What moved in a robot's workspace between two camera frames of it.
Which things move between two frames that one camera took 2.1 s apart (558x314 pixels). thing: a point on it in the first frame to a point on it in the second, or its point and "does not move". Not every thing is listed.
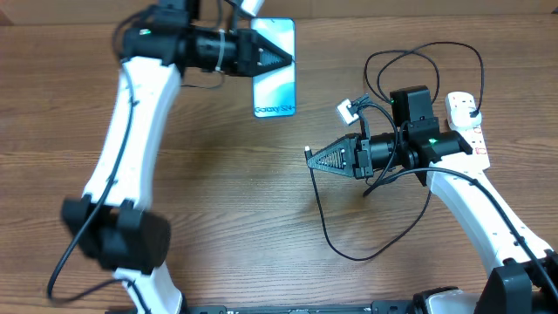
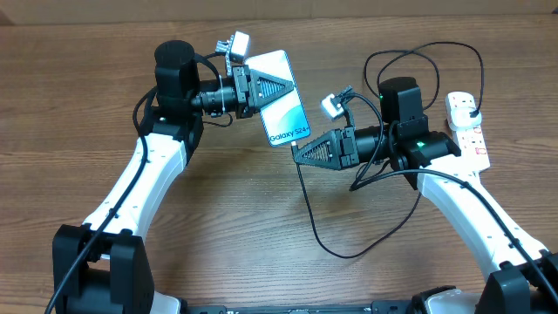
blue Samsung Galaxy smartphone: (275, 92) to (284, 119)
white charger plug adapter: (458, 112) does not move
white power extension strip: (478, 160) does not move
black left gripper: (254, 46) to (243, 78)
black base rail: (391, 307) does not move
